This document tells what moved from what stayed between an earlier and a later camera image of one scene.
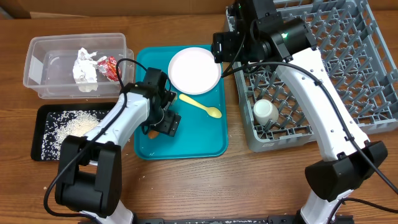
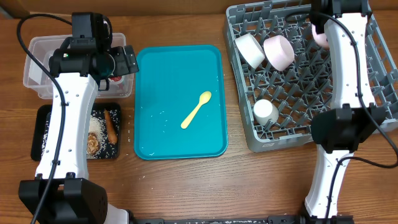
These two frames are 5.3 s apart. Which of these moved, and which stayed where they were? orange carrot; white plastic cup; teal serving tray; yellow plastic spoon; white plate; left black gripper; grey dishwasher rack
Moved: white plate; yellow plastic spoon; left black gripper; orange carrot
Stayed: grey dishwasher rack; white plastic cup; teal serving tray
